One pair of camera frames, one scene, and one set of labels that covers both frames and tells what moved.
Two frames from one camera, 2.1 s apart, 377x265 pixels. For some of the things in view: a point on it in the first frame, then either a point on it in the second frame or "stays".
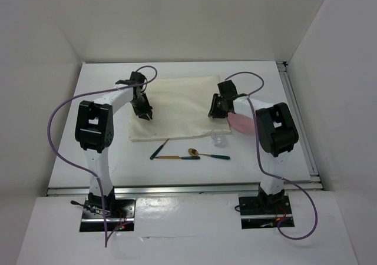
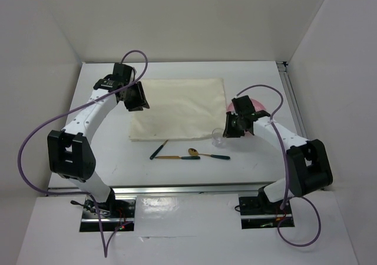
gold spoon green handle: (194, 152) stays
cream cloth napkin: (180, 108) stays
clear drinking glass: (218, 137) stays
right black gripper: (214, 111) -> (228, 132)
